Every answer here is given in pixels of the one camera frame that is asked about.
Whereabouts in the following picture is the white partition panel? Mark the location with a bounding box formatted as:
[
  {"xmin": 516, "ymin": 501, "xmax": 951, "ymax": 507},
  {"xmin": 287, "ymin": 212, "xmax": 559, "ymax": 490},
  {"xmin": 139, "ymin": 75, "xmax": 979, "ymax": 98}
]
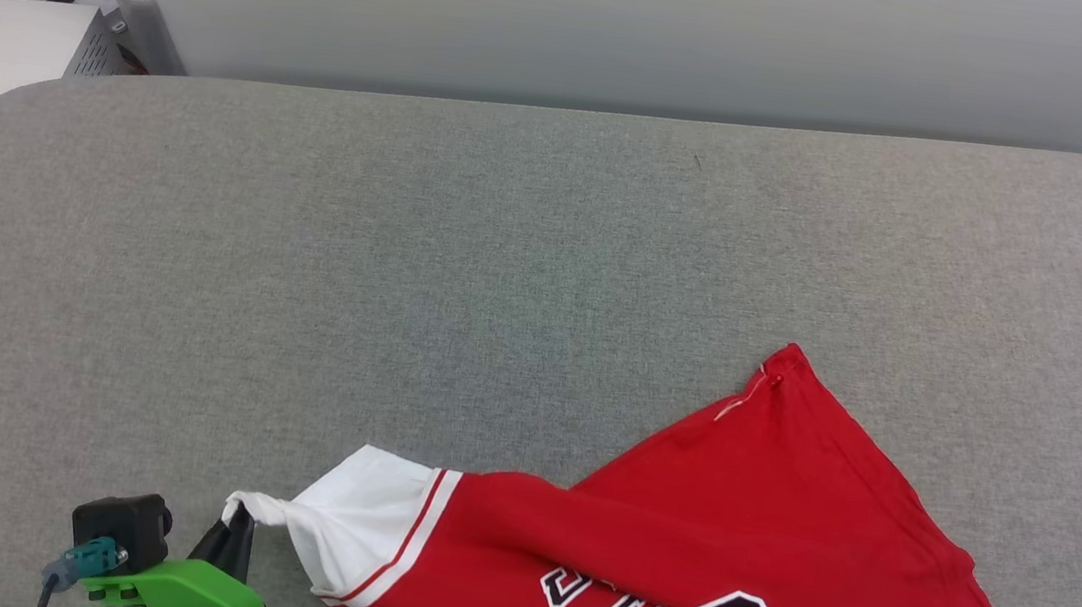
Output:
[{"xmin": 49, "ymin": 0, "xmax": 1082, "ymax": 170}]

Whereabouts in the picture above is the grey metal partition foot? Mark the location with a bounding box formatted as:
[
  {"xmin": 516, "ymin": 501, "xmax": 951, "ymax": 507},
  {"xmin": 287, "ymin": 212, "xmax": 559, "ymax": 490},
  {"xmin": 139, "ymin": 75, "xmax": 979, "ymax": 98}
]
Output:
[{"xmin": 103, "ymin": 0, "xmax": 194, "ymax": 78}]

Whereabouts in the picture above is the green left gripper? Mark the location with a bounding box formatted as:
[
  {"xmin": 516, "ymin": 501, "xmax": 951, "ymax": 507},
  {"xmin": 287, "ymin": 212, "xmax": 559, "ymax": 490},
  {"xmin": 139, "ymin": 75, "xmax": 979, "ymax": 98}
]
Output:
[{"xmin": 72, "ymin": 487, "xmax": 291, "ymax": 607}]

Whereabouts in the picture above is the cable with teal connector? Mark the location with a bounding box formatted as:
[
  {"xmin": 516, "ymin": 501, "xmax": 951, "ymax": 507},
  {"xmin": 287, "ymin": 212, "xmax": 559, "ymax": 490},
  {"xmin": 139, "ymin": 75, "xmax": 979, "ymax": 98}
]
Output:
[{"xmin": 37, "ymin": 531, "xmax": 131, "ymax": 607}]

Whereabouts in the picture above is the red and white basketball jersey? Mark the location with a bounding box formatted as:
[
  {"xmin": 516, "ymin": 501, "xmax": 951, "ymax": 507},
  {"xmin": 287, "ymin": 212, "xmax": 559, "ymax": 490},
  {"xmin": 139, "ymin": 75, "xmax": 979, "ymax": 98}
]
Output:
[{"xmin": 213, "ymin": 286, "xmax": 1082, "ymax": 607}]

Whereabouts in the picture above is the white cabinet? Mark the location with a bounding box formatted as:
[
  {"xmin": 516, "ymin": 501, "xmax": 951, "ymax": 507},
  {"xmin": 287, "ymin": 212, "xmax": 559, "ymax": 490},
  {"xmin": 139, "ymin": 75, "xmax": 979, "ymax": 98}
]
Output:
[{"xmin": 0, "ymin": 0, "xmax": 130, "ymax": 224}]

